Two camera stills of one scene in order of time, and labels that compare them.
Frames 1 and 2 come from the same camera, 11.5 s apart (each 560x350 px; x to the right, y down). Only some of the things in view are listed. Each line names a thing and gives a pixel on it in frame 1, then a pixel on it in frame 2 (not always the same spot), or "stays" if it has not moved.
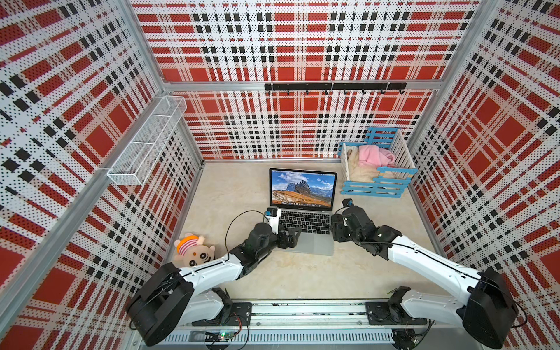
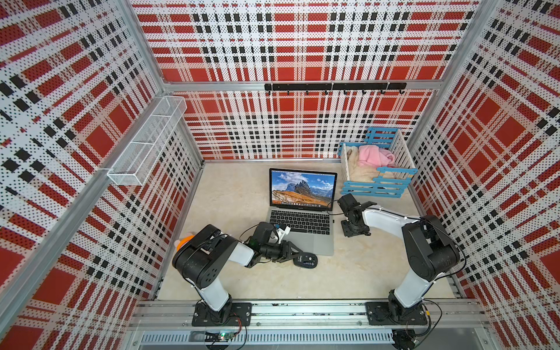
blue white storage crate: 382,166 stays
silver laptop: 303,198 stays
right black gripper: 337,230 to 346,231
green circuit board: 226,336 stays
